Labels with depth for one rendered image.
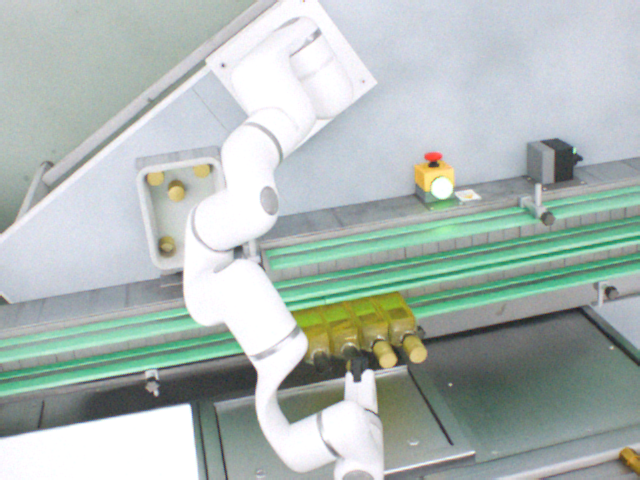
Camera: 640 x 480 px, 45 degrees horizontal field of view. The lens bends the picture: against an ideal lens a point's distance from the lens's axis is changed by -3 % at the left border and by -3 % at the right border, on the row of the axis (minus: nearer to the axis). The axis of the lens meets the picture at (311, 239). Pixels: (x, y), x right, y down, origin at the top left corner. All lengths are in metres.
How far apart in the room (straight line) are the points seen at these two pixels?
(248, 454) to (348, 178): 0.64
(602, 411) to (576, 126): 0.68
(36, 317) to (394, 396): 0.75
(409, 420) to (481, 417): 0.15
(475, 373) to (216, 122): 0.76
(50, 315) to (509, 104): 1.10
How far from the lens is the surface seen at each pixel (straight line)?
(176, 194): 1.62
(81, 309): 1.69
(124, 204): 1.70
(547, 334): 1.84
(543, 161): 1.79
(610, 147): 1.98
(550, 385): 1.67
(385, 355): 1.45
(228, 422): 1.57
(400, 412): 1.54
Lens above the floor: 2.35
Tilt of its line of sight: 65 degrees down
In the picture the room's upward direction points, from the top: 152 degrees clockwise
